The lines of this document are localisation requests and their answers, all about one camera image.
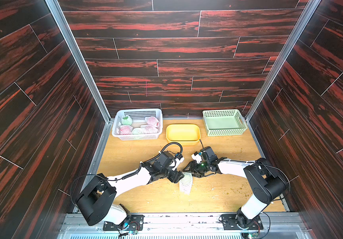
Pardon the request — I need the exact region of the right aluminium frame post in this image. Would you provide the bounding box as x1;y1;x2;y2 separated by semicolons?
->
246;0;321;123

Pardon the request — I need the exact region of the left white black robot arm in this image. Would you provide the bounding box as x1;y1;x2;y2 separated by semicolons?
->
73;151;184;229

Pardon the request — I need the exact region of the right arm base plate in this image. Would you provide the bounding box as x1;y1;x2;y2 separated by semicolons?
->
219;214;264;231

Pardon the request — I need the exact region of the white plastic mesh basket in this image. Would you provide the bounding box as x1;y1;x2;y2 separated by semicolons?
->
112;109;163;140

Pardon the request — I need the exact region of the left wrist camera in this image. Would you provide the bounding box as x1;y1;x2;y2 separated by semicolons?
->
172;153;184;169

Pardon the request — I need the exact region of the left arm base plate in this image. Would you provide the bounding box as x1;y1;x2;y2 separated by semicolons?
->
103;214;145;232

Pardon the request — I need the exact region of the aluminium frame post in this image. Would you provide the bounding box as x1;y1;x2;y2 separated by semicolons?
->
45;0;111;123
246;0;321;123

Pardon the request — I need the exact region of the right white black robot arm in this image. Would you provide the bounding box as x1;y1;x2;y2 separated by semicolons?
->
183;156;290;229

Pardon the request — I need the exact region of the red apple netted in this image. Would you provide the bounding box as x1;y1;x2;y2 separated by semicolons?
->
119;125;134;135
141;124;158;134
145;116;160;128

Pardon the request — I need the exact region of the yellow plastic tub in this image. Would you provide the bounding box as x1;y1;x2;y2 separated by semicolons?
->
166;123;201;146

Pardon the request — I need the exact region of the left aluminium frame post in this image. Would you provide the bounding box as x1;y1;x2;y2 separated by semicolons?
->
45;0;111;123

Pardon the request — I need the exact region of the front aluminium rail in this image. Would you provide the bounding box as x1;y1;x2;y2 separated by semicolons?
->
58;212;312;239

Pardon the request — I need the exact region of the red apple netted back right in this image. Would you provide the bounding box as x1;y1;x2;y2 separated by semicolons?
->
145;116;160;128

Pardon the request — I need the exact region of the red apple netted front left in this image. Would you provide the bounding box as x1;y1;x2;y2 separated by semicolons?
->
119;125;134;135

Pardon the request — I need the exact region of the red apple netted front right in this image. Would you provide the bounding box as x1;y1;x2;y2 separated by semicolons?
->
141;124;158;134

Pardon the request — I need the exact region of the green plastic mesh basket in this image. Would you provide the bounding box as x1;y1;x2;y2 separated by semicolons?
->
202;109;248;136

